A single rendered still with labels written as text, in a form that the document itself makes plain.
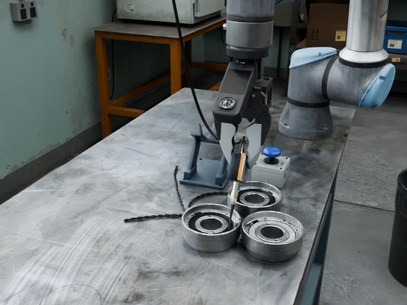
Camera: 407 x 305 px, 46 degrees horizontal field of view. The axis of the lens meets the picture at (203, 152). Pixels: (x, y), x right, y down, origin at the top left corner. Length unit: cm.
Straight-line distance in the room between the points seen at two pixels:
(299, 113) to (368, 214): 140
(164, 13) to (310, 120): 196
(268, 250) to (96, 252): 29
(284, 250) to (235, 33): 36
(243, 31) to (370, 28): 49
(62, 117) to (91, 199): 209
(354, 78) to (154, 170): 53
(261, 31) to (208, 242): 35
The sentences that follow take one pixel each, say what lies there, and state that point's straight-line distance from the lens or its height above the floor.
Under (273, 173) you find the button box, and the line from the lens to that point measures 103.
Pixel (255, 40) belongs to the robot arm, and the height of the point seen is 115.
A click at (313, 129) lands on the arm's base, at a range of 131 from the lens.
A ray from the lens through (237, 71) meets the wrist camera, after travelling 78.
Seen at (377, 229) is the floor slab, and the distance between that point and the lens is 253.
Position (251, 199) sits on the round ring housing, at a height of 82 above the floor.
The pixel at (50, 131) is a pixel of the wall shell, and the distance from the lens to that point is 300.
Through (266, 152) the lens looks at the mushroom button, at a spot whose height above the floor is 87.
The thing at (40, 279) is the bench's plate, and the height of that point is 80.
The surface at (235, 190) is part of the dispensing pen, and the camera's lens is 83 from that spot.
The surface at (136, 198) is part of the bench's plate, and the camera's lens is 99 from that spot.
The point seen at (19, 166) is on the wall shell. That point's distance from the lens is 284.
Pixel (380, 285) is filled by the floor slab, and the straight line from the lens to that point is 216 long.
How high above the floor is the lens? 129
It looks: 24 degrees down
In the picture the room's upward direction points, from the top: 1 degrees clockwise
